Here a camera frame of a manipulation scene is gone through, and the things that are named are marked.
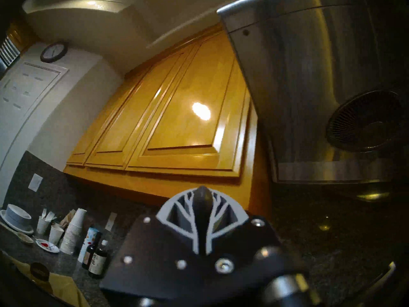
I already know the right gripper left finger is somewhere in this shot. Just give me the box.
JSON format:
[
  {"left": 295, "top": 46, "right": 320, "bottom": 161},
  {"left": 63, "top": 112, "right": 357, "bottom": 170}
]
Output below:
[{"left": 156, "top": 188, "right": 199, "bottom": 256}]

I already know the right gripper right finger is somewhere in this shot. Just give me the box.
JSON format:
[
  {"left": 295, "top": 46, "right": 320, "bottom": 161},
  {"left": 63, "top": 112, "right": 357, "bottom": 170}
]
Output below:
[{"left": 206, "top": 190, "right": 250, "bottom": 256}]

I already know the black handled serving spoon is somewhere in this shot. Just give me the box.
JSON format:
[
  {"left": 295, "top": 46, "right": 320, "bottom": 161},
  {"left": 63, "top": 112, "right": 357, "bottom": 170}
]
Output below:
[{"left": 191, "top": 185, "right": 214, "bottom": 256}]

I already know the ground cinnamon jar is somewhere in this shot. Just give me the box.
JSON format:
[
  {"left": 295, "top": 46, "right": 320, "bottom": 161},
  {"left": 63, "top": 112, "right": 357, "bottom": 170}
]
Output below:
[{"left": 29, "top": 262, "right": 53, "bottom": 294}]

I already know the dirty wooden spoon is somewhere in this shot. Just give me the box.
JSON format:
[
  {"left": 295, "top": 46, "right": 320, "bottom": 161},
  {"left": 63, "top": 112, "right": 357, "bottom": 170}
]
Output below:
[{"left": 0, "top": 222, "right": 34, "bottom": 244}]

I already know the white ceramic bowl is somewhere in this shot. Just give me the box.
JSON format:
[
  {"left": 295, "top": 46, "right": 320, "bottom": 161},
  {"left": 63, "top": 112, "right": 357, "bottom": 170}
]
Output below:
[{"left": 6, "top": 204, "right": 32, "bottom": 227}]

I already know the white blue salt canister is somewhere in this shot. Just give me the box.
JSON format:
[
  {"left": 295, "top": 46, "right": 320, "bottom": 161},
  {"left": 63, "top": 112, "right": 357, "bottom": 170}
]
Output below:
[{"left": 78, "top": 227, "right": 102, "bottom": 264}]

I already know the soy sauce bottle white label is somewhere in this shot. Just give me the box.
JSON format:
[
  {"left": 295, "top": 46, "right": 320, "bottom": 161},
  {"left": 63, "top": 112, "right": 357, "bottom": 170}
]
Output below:
[{"left": 89, "top": 240, "right": 108, "bottom": 279}]

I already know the wooden upper cabinet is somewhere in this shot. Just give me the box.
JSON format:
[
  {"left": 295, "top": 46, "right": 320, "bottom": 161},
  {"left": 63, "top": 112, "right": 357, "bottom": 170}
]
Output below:
[{"left": 63, "top": 23, "right": 272, "bottom": 214}]

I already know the small dark glass bottle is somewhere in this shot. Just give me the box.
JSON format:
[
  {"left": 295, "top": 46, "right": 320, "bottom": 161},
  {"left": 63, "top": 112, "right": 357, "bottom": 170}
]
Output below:
[{"left": 82, "top": 242, "right": 96, "bottom": 270}]

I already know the stack of white paper cups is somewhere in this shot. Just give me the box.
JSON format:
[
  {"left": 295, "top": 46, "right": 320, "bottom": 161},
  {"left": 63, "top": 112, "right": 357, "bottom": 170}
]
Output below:
[{"left": 60, "top": 208, "right": 87, "bottom": 255}]

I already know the brown paper bag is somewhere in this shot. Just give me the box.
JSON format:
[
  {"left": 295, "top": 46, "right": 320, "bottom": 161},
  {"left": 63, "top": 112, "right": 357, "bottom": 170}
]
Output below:
[{"left": 59, "top": 209, "right": 76, "bottom": 228}]

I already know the small plate with red stain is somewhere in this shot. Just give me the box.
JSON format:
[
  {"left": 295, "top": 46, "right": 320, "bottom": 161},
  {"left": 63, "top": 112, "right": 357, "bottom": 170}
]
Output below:
[{"left": 35, "top": 239, "right": 60, "bottom": 253}]

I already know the yellow towel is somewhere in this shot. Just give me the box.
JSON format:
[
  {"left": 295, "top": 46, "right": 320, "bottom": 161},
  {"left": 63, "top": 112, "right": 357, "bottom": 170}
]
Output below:
[{"left": 0, "top": 250, "right": 91, "bottom": 307}]

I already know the stainless range hood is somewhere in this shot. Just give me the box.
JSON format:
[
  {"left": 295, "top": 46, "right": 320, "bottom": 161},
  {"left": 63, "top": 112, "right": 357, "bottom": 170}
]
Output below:
[{"left": 217, "top": 0, "right": 409, "bottom": 201}]

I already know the white panel door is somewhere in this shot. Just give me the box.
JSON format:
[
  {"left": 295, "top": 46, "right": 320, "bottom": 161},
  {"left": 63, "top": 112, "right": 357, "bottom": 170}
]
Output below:
[{"left": 0, "top": 43, "right": 69, "bottom": 208}]

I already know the round wall clock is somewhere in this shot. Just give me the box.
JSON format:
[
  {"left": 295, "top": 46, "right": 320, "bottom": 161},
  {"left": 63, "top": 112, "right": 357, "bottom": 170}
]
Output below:
[{"left": 40, "top": 42, "right": 68, "bottom": 63}]

